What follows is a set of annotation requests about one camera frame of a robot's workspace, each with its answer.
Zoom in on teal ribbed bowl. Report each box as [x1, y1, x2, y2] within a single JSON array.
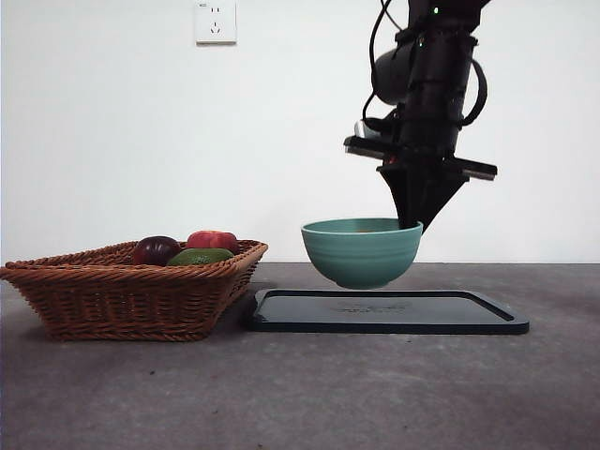
[[300, 217, 425, 291]]

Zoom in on dark rectangular tray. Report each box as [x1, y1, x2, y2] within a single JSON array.
[[243, 288, 531, 336]]

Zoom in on red apple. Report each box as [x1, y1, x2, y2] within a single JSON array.
[[186, 230, 240, 257]]

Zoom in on green avocado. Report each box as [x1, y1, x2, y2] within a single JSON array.
[[166, 247, 235, 267]]

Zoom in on dark purple round fruit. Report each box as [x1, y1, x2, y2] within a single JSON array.
[[130, 235, 182, 267]]

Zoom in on brown wicker basket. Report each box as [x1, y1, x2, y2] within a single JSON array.
[[0, 239, 270, 342]]

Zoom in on pale grey camera box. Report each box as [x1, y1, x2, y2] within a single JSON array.
[[353, 119, 390, 141]]

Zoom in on black cable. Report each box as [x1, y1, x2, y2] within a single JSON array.
[[458, 58, 489, 128], [361, 0, 395, 123]]

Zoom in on white wall socket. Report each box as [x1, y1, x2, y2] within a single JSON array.
[[195, 1, 238, 47]]

